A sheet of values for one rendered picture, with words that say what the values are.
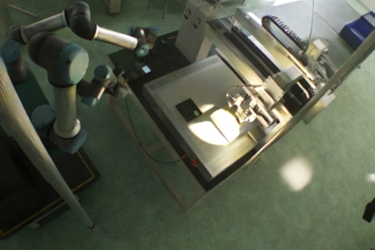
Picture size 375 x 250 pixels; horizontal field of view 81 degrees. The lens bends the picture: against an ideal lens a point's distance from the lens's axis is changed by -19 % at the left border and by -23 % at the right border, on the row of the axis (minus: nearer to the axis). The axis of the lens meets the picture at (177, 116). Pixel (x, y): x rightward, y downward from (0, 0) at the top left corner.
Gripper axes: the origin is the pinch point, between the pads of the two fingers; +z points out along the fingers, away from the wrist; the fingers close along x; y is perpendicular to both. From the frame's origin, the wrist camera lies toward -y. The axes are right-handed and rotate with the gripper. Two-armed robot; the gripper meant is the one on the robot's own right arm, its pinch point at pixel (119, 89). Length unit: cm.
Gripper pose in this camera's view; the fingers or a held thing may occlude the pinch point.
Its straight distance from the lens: 150.8
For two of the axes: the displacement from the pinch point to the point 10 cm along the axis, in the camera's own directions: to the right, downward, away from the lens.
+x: 9.4, 3.4, -0.5
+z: -0.1, 1.6, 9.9
